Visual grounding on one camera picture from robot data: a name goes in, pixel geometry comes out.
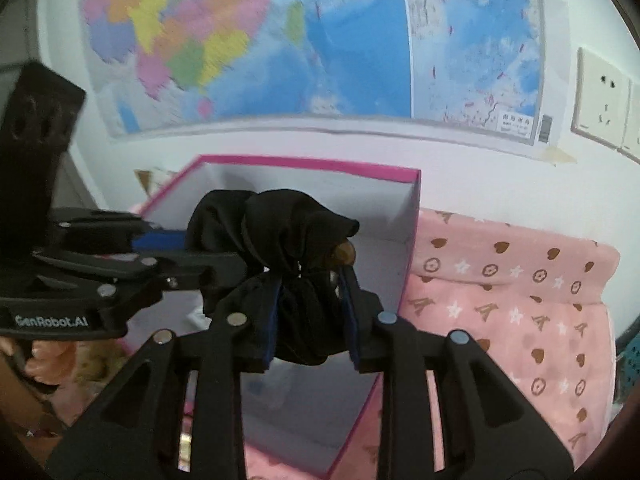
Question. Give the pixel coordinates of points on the brown paper tag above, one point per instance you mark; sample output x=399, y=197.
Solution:
x=153, y=179

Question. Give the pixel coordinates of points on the grey door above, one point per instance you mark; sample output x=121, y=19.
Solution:
x=19, y=33

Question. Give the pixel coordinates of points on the white wall socket panel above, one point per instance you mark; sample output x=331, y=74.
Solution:
x=607, y=104

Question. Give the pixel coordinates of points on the pink patterned table cloth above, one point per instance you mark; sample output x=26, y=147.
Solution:
x=531, y=299

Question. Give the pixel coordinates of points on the colourful wall map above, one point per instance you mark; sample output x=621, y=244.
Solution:
x=487, y=72

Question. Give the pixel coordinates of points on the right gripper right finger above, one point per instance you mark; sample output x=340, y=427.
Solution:
x=448, y=410

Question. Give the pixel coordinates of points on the blue perforated basket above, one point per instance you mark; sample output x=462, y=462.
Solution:
x=626, y=366

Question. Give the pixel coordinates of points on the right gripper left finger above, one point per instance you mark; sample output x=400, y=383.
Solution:
x=174, y=410

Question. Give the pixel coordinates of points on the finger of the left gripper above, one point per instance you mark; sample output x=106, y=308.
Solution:
x=216, y=274
x=159, y=241

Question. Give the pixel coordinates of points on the black scrunchie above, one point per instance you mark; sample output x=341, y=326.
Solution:
x=296, y=238

